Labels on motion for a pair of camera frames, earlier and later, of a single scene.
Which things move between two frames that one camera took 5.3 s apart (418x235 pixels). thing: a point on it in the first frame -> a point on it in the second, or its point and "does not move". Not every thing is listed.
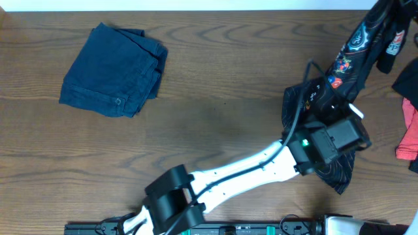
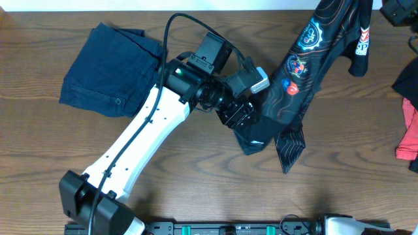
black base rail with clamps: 209,229 does not move
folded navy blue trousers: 115,71 does not move
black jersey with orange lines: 377,40 -> 331,27
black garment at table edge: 406,82 does not move
